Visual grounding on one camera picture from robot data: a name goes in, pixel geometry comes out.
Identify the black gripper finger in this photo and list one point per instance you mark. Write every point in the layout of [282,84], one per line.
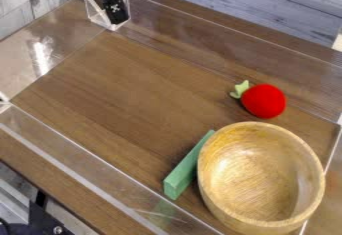
[113,7]

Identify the red felt ball with leaf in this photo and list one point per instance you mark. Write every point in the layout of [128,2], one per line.
[263,99]

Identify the green rectangular block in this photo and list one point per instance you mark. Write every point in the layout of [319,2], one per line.
[181,175]

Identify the wooden bowl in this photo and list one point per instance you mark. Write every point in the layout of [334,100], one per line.
[260,178]

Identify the clear acrylic corner bracket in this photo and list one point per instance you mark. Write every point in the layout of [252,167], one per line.
[97,16]

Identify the clear acrylic left wall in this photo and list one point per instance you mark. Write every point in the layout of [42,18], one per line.
[37,47]

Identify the clear acrylic wall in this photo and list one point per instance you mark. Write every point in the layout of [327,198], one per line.
[37,47]
[236,55]
[111,201]

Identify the clear acrylic back wall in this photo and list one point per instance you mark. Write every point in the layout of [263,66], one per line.
[236,55]

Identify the clear acrylic front wall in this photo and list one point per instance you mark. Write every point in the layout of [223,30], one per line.
[111,201]

